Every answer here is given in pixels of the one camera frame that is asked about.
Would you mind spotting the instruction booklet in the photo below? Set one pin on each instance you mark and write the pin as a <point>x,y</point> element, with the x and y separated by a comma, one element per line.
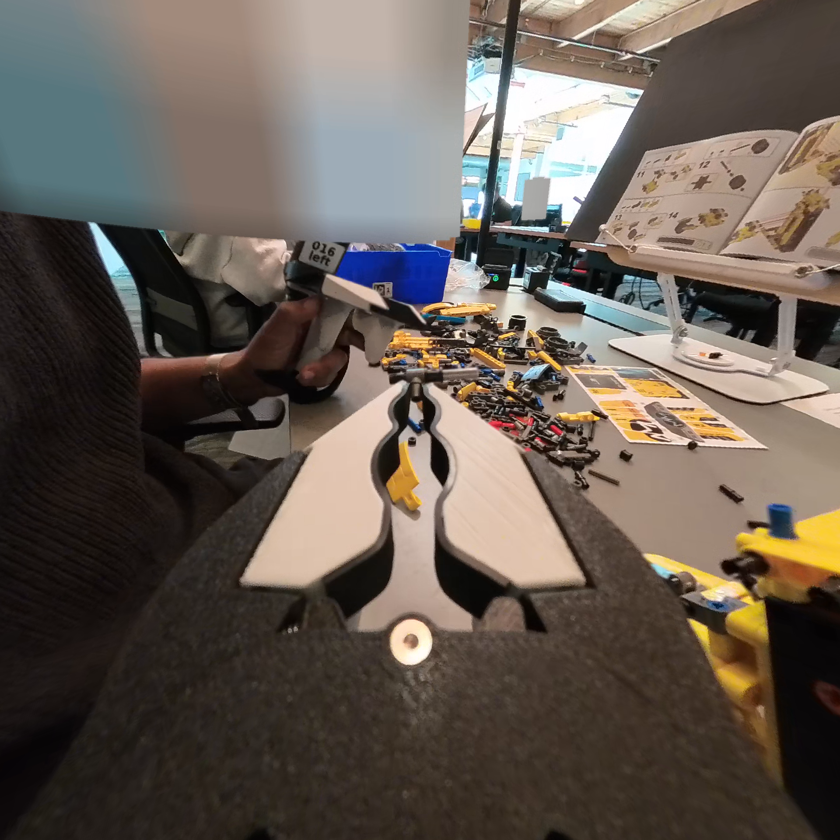
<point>695,190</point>

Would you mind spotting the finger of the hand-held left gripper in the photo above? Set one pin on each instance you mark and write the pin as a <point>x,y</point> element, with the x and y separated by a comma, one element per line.
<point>374,341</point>
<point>367,294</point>

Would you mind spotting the small black box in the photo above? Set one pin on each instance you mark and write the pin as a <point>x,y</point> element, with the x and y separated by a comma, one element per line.
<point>537,281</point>

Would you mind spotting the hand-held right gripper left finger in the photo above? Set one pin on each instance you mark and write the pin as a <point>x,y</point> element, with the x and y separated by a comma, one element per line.
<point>315,518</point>

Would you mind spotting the black block stand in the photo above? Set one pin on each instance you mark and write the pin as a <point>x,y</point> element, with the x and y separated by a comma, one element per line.
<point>807,722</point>

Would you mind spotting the black device with green light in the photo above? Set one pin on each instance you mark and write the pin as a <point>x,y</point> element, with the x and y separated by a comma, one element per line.
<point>502,270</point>

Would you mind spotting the yellow toy brick model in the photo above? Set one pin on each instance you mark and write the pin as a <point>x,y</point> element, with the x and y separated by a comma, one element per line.
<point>807,544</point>

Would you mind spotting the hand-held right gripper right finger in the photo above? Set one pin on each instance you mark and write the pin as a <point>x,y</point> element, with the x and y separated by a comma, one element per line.
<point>505,518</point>

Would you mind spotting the person's left forearm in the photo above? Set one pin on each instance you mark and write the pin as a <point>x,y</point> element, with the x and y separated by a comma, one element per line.
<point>177,394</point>

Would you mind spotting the dark grey backboard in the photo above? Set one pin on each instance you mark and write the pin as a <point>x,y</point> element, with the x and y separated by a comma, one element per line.
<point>709,79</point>

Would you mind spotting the person's left hand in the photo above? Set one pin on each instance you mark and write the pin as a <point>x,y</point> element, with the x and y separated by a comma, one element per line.
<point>269,354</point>

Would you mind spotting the black flat case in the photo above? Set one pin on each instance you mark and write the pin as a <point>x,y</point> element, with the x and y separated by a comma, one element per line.
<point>558,300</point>

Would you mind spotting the pile of toy brick pieces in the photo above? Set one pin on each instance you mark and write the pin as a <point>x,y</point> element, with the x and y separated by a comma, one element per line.
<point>525,420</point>

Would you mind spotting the white printed paper sheet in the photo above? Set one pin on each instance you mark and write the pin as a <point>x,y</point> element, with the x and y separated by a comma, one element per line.
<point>820,410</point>

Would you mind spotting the black office chair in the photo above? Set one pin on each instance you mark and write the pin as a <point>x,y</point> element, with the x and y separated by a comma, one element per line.
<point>249,413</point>
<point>157,289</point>

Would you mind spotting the yellow curved panel piece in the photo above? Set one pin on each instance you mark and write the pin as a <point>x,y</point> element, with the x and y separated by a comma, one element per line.
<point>401,485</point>

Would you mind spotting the black metal pole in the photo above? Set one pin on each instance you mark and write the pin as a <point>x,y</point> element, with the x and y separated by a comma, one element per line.
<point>502,131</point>

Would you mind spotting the blue plastic bin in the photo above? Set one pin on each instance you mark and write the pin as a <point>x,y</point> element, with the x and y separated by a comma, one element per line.
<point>407,275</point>

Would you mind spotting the clear plastic bags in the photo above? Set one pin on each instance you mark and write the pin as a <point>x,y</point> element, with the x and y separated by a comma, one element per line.
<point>467,272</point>

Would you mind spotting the white book stand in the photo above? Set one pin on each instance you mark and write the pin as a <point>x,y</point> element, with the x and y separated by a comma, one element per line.
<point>754,387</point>

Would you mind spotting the yellow black sticker sheet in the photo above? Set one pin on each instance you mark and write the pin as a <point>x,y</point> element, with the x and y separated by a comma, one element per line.
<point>656,407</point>

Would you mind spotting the grey axle pin piece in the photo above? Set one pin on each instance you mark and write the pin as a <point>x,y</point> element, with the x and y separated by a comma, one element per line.
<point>453,374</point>

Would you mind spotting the black toy tyre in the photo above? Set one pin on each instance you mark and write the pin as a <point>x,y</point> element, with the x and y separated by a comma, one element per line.
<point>512,325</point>

